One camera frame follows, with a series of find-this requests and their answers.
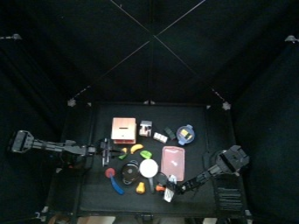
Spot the white round plate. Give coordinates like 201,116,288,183
137,158,160,179

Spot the yellow green toy corn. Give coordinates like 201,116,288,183
117,147,128,161

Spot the white striped card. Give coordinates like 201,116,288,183
163,186,177,203

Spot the grey toy spoon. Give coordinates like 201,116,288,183
147,176,156,194

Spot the yellow toy banana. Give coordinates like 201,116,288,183
129,143,145,155

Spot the yellow orange toy pear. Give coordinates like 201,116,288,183
135,181,147,195

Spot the pink rectangular tray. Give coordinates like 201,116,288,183
160,145,187,183

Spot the black toy pan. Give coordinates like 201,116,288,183
118,159,141,186

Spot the pink wooden box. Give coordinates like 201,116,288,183
110,116,137,144

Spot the green toy vegetable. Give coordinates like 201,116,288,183
139,150,153,160

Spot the red blue toy spatula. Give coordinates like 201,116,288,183
104,167,126,196

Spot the small white toy appliance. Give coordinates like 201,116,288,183
137,120,153,137

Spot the small white block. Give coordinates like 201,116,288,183
152,131,169,144

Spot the dark green block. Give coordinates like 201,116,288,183
163,126,177,141

